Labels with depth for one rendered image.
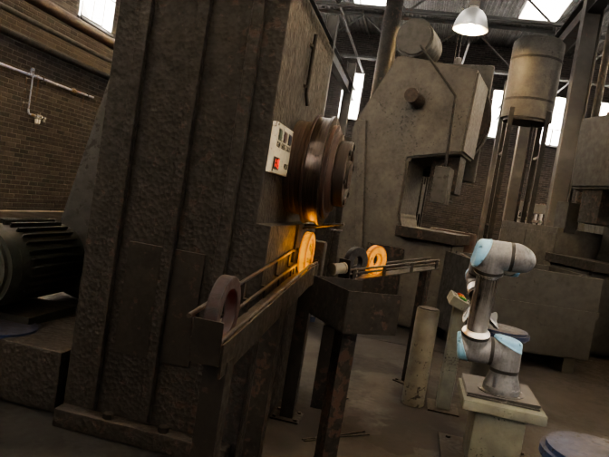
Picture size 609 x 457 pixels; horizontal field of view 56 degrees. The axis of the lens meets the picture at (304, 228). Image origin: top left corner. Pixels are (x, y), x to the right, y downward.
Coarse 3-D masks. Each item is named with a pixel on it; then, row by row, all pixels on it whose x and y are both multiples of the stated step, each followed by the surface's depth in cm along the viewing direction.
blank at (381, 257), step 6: (372, 246) 302; (378, 246) 302; (366, 252) 300; (372, 252) 299; (378, 252) 303; (384, 252) 306; (372, 258) 300; (378, 258) 307; (384, 258) 307; (372, 264) 301; (378, 264) 306; (384, 264) 308; (366, 270) 302
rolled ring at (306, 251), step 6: (306, 234) 245; (312, 234) 246; (306, 240) 242; (312, 240) 251; (300, 246) 241; (306, 246) 241; (312, 246) 254; (300, 252) 241; (306, 252) 241; (312, 252) 255; (300, 258) 241; (306, 258) 243; (312, 258) 256; (300, 264) 242; (306, 264) 253; (300, 270) 244
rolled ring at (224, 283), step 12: (228, 276) 142; (216, 288) 137; (228, 288) 139; (240, 288) 150; (216, 300) 135; (228, 300) 149; (240, 300) 151; (216, 312) 134; (228, 312) 149; (228, 324) 148
